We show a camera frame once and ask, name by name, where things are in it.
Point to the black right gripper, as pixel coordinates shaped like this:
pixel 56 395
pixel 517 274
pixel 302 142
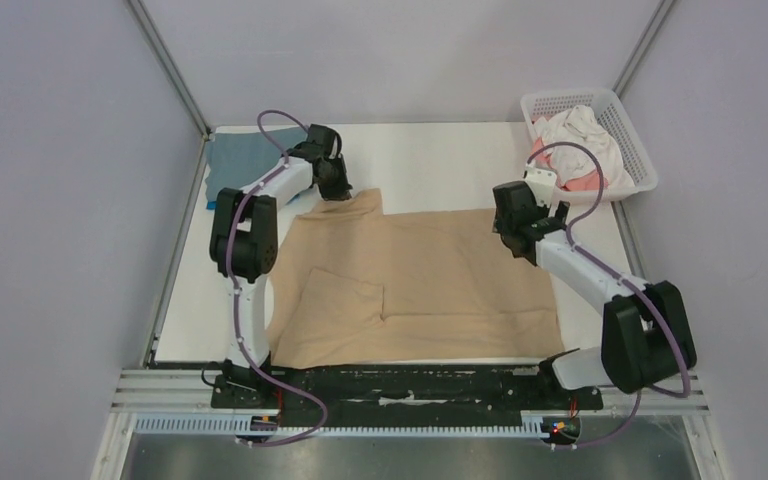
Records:
pixel 513 221

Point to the folded grey-blue t shirt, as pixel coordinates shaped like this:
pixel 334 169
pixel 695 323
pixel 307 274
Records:
pixel 240 160

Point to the pink t shirt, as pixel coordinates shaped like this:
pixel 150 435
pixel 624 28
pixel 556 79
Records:
pixel 583 180

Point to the beige t shirt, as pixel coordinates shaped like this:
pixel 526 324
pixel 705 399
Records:
pixel 353 284

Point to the white plastic laundry basket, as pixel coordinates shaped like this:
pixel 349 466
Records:
pixel 615 164

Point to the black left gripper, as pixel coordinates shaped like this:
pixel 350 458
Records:
pixel 342 191

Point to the white slotted cable duct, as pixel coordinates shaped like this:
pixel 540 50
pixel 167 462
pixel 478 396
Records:
pixel 263 423

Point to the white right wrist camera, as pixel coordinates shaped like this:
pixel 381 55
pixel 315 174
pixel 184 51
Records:
pixel 542 183

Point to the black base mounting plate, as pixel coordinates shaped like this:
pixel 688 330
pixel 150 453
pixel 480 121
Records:
pixel 398 395

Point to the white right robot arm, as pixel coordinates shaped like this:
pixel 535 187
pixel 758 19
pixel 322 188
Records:
pixel 646 341

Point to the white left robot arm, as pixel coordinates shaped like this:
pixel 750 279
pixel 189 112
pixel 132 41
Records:
pixel 244 244

